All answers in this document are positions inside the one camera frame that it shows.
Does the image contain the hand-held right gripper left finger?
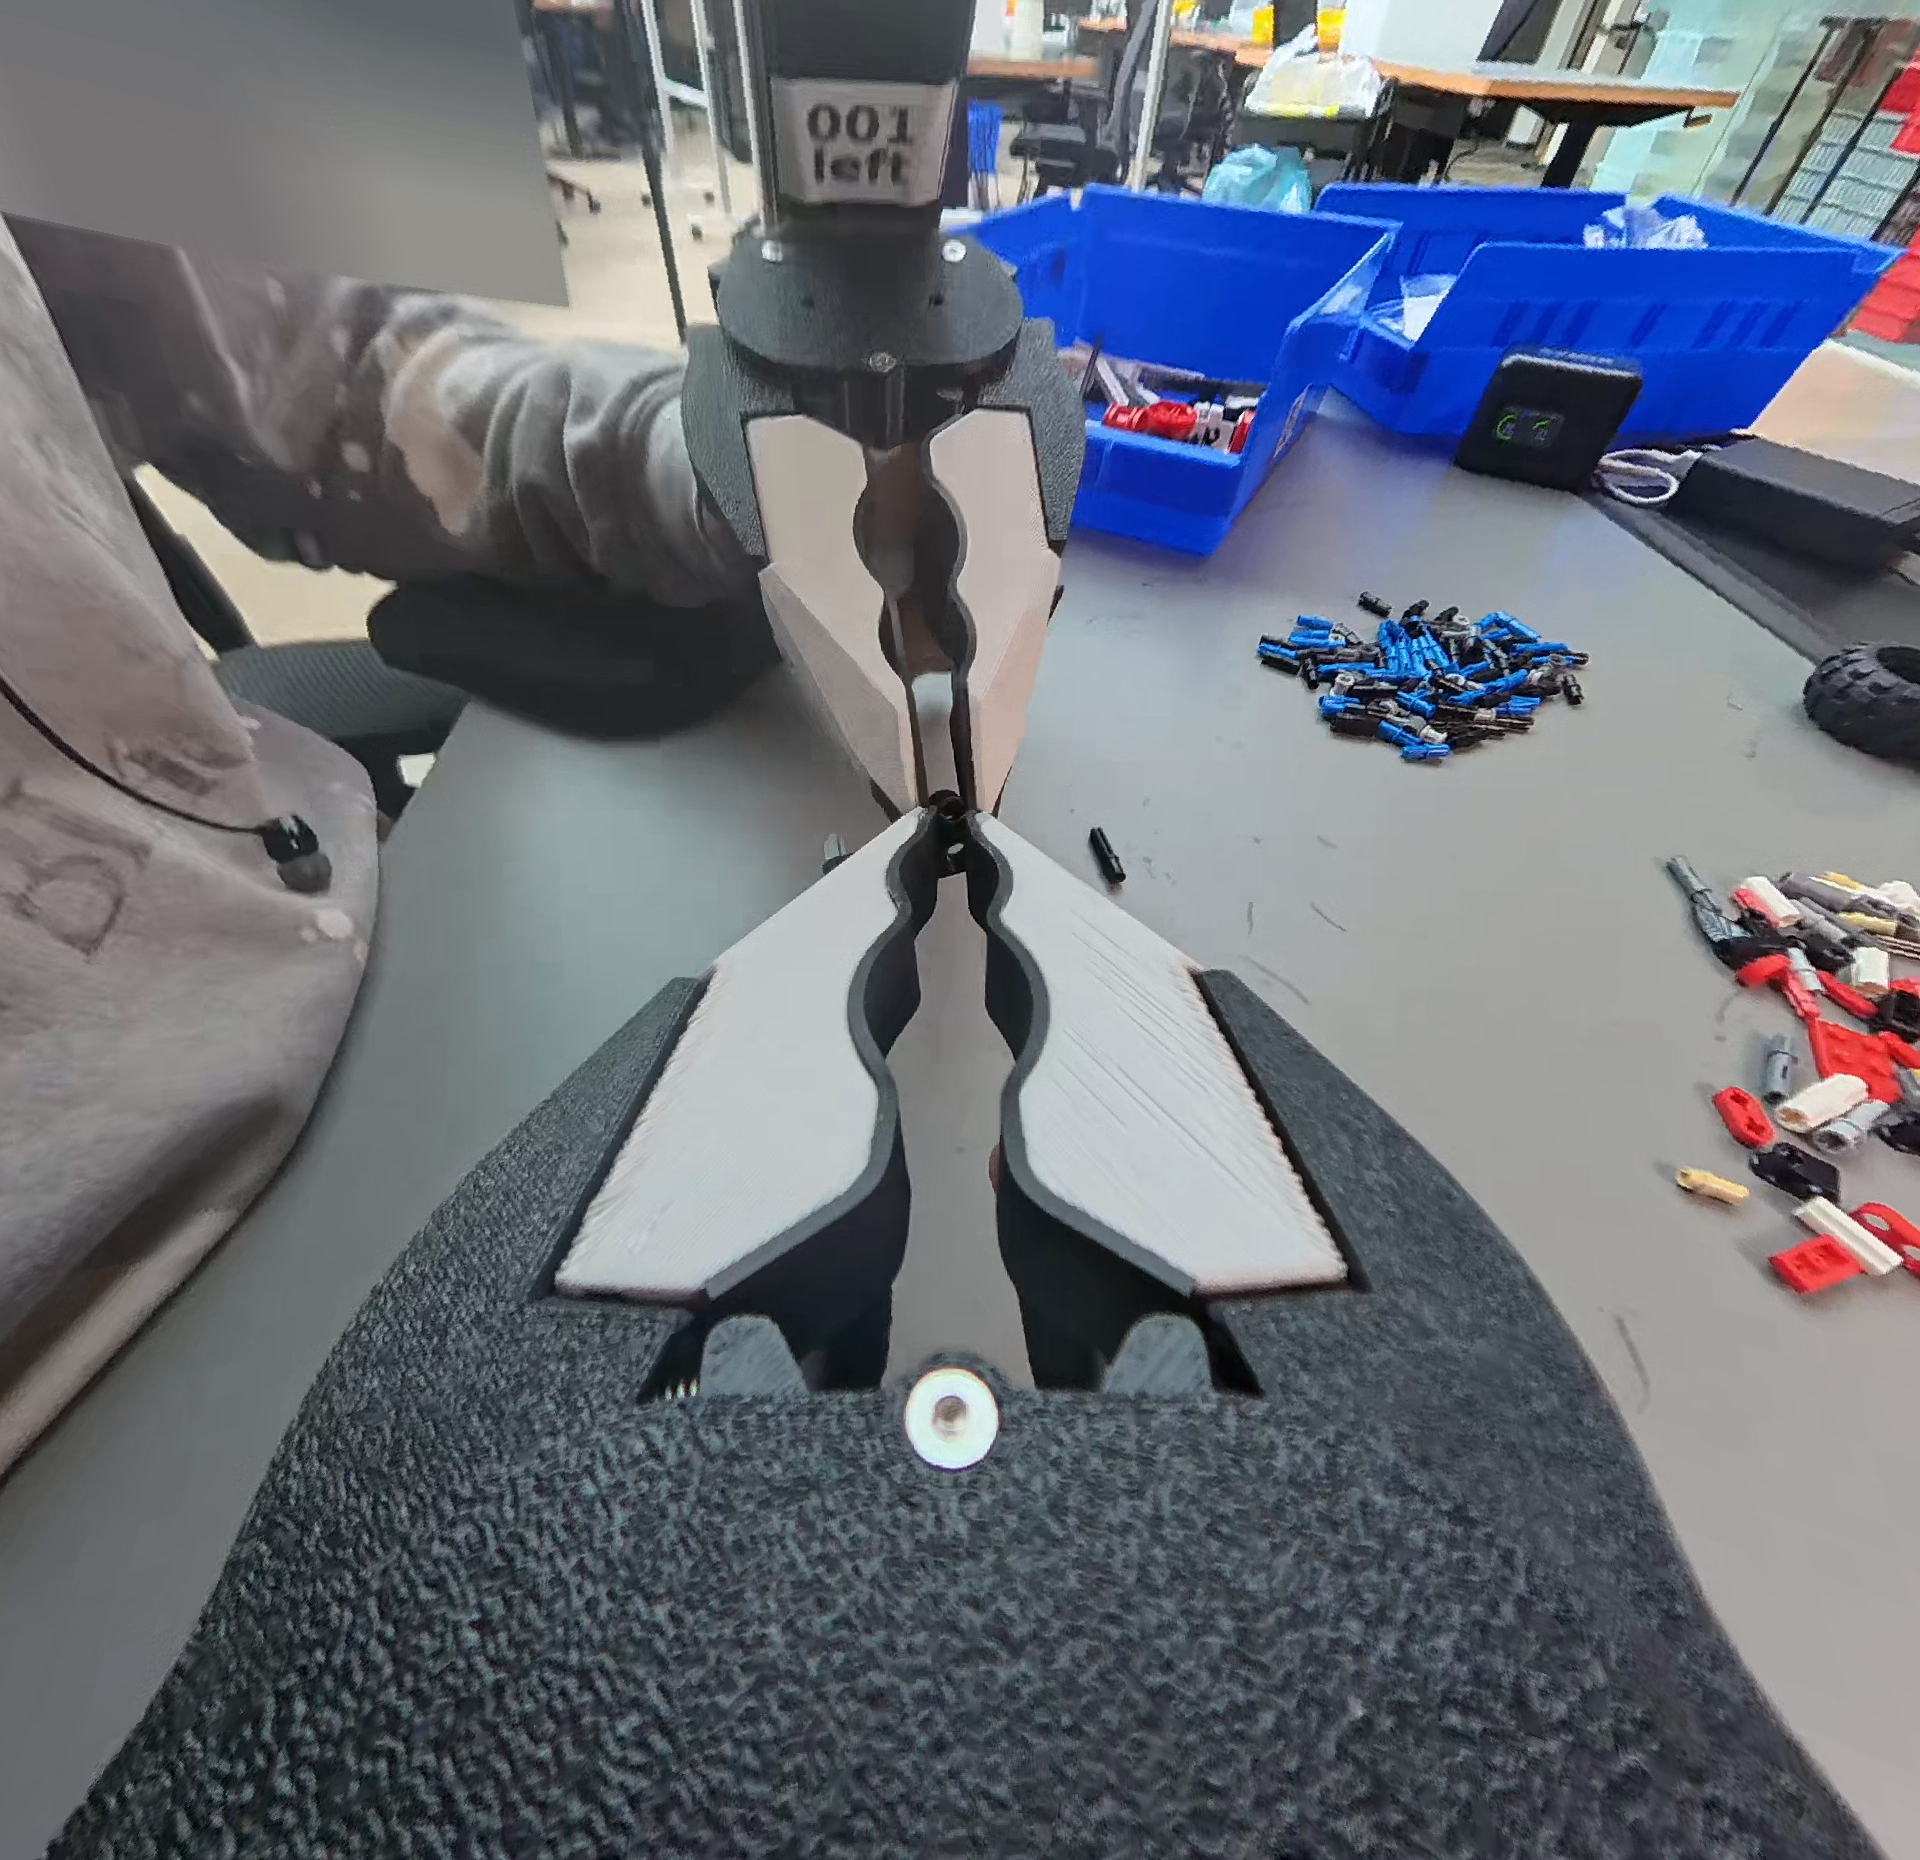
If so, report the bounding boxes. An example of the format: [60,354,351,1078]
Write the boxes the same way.
[558,808,941,1305]

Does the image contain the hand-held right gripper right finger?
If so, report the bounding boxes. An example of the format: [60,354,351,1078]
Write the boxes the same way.
[964,814,1349,1305]

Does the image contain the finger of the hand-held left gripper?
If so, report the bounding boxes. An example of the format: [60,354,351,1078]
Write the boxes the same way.
[926,409,1067,817]
[746,411,924,818]

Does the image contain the person's left forearm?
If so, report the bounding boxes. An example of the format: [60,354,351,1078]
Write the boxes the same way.
[142,261,752,609]

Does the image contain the wooden background desk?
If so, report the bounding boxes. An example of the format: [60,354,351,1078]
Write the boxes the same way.
[1368,57,1745,190]

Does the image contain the black office chair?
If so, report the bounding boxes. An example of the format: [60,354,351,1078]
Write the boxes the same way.
[126,471,783,827]

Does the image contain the background office chair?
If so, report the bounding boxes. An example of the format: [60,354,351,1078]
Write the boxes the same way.
[1013,45,1234,199]

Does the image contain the blue plastic bin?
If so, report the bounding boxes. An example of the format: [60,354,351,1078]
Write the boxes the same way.
[1349,236,1904,450]
[945,184,1405,558]
[1315,180,1802,295]

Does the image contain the teal plastic bag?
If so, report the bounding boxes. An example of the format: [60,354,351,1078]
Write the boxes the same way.
[1199,141,1317,220]

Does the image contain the pile of blue black pins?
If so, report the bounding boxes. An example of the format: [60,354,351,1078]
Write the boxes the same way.
[1256,592,1593,766]

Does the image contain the white plastic bag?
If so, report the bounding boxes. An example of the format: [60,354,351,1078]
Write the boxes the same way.
[1245,26,1384,116]

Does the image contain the black charger box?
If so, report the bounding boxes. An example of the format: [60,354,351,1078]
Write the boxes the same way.
[1454,347,1645,493]

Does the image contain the person's grey hoodie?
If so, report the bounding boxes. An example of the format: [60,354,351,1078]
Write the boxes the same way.
[0,216,380,1473]

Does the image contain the pile of mixed toy parts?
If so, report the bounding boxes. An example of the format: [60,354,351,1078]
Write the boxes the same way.
[1666,852,1920,1298]

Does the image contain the black power adapter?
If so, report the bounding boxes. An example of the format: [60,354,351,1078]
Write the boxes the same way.
[1669,438,1920,574]

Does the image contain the black toy tyre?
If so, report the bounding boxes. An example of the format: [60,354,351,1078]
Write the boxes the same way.
[1802,646,1920,764]

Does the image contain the red plastic bin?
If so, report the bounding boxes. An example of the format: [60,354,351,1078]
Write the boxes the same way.
[1850,233,1920,347]

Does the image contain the black hoodie drawstring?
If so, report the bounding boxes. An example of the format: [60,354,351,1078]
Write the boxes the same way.
[0,675,334,897]

